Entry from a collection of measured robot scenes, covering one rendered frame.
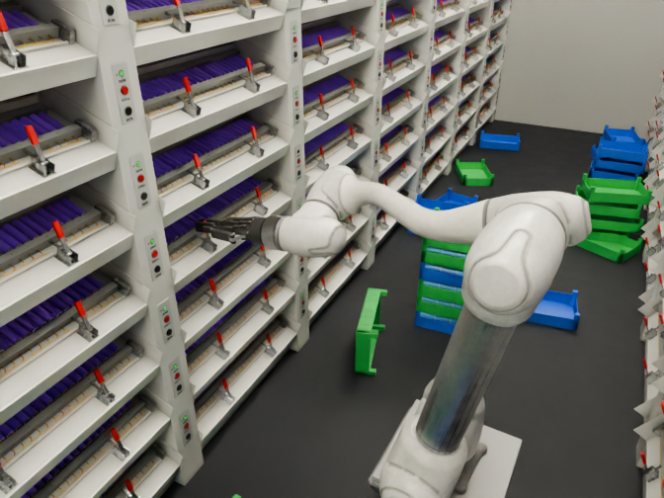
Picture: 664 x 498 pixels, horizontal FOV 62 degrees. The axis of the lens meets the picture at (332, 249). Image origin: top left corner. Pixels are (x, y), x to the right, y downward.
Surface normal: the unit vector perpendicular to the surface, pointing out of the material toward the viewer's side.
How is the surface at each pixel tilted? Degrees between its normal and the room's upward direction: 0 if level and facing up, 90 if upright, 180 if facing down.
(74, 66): 111
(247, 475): 0
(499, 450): 1
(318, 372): 0
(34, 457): 21
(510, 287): 84
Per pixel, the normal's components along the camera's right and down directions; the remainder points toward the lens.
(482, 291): -0.44, 0.30
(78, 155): 0.33, -0.73
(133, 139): 0.89, 0.22
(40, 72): 0.83, 0.52
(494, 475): 0.02, -0.87
